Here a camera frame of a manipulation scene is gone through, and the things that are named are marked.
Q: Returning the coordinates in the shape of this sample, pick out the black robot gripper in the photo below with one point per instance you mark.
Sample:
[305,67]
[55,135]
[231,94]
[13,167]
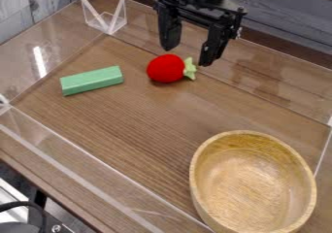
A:
[220,15]

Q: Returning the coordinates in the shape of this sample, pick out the red plush strawberry toy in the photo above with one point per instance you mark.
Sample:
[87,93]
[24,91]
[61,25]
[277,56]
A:
[168,68]

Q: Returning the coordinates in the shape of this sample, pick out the green rectangular block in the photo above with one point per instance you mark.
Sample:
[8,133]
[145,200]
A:
[91,80]

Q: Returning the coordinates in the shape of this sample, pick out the oval wooden bowl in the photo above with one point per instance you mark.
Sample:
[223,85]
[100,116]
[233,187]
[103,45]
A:
[252,185]

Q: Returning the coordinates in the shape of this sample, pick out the clear acrylic tray wall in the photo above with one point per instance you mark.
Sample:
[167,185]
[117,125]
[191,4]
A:
[108,150]

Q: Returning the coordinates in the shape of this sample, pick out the clear acrylic corner bracket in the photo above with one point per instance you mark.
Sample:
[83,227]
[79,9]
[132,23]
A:
[105,22]

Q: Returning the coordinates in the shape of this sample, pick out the black metal table bracket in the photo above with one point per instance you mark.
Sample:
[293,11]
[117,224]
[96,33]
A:
[53,226]

